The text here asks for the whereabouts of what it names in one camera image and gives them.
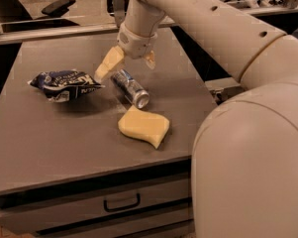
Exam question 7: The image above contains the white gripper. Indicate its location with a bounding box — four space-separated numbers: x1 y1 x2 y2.
94 23 157 82

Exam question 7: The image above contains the silver blue redbull can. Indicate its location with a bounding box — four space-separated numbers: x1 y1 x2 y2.
111 69 149 109

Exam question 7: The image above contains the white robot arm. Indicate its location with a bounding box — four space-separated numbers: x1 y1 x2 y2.
118 0 298 238

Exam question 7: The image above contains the yellow curved sponge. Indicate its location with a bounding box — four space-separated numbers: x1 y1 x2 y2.
118 106 170 149

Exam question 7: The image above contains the blue chip bag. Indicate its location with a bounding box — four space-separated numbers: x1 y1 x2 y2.
28 69 103 102

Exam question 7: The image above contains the grey drawer cabinet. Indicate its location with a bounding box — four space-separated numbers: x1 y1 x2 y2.
0 29 215 238

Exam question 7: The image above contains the black office chair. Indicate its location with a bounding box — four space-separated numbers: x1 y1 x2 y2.
0 0 77 33

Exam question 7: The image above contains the grey side rail bench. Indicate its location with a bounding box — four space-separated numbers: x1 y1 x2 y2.
205 77 244 104

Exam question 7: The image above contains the black drawer handle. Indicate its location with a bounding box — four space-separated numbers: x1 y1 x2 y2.
103 193 141 212

